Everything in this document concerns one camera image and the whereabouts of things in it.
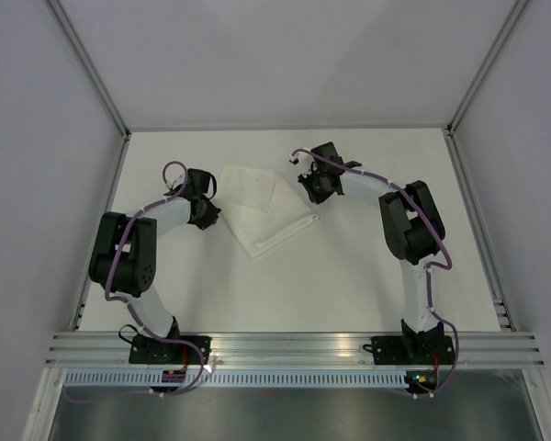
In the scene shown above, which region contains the white cloth napkin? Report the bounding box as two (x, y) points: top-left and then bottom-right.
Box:
(216, 165), (319, 260)

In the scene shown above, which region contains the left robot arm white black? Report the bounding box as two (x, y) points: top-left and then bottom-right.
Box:
(88, 161), (220, 364)

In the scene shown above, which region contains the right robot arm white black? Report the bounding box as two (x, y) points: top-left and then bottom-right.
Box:
(290, 141), (453, 363)

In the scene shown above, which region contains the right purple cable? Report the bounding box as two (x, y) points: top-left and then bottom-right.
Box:
(289, 147), (460, 401)

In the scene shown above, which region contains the purple cable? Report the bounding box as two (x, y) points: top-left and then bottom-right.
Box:
(62, 160), (212, 405)
(289, 147), (460, 401)

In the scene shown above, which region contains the left side aluminium rail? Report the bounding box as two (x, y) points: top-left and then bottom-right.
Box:
(71, 137), (129, 330)

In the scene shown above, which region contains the aluminium rail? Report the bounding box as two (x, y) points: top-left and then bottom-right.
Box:
(442, 126), (517, 332)
(71, 137), (129, 330)
(45, 331), (545, 370)

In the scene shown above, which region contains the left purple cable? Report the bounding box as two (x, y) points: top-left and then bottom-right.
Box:
(62, 160), (212, 405)

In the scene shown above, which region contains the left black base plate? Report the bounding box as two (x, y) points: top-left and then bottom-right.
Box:
(129, 335), (211, 366)

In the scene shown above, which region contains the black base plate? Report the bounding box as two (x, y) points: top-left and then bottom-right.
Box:
(362, 335), (455, 366)
(129, 335), (211, 366)

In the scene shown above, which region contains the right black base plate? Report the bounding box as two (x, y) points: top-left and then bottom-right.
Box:
(362, 335), (455, 366)

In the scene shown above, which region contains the aluminium front rail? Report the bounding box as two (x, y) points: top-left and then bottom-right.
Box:
(45, 331), (545, 370)

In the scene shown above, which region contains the left aluminium frame post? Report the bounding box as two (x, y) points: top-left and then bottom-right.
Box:
(45, 0), (130, 137)

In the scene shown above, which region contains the aluminium frame post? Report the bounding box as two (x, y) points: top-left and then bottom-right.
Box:
(445, 0), (532, 137)
(45, 0), (130, 137)

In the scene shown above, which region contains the white slotted cable duct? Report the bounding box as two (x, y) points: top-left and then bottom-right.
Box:
(64, 368), (407, 389)

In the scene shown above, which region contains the right side aluminium rail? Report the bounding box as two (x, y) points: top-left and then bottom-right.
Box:
(442, 126), (517, 332)

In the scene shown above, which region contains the right aluminium frame post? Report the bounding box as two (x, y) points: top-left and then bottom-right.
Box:
(445, 0), (532, 137)

